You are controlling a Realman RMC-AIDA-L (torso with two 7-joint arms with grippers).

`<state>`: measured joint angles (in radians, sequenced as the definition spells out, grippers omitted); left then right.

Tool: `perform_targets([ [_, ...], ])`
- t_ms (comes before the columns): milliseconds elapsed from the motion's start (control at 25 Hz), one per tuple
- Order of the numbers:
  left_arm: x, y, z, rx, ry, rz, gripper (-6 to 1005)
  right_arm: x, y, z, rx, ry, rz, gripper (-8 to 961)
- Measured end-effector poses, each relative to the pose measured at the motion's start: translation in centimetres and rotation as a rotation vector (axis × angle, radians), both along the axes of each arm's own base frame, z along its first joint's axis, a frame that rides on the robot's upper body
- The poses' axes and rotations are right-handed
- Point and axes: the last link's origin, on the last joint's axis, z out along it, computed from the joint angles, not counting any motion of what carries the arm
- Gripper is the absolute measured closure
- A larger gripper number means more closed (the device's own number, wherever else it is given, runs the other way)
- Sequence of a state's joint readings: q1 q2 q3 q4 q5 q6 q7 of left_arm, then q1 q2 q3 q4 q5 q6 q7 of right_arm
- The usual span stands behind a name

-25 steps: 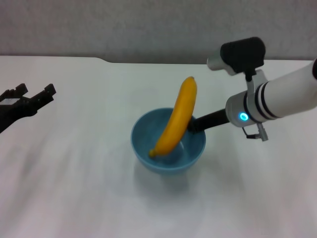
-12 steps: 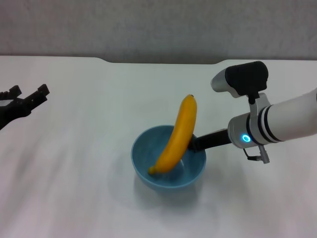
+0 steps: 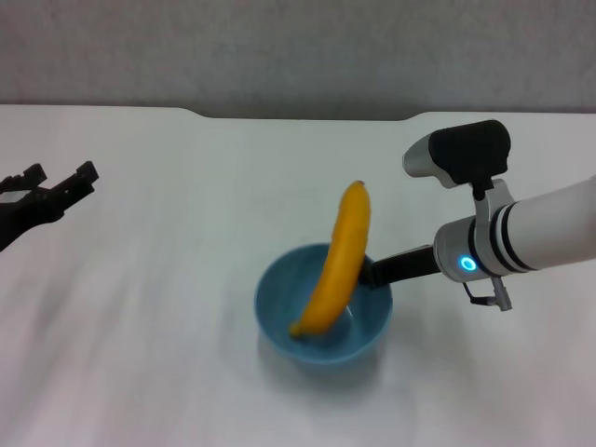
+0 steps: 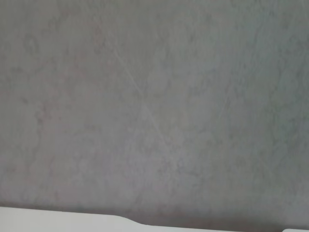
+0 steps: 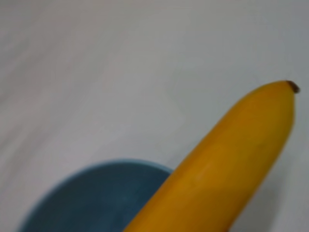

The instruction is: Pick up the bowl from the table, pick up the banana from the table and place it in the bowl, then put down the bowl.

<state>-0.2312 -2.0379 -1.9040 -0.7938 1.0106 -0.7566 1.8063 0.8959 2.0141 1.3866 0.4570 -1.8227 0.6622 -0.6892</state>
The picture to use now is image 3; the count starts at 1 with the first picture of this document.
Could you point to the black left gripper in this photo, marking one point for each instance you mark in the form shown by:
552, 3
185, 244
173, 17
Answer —
23, 212

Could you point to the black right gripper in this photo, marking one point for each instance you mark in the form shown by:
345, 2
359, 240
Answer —
412, 267

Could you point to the yellow banana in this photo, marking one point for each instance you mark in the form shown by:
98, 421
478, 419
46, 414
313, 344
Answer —
347, 251

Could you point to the blue plastic bowl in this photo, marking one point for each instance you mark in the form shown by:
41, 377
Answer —
284, 326

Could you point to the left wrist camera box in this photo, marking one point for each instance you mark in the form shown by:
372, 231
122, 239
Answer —
470, 149

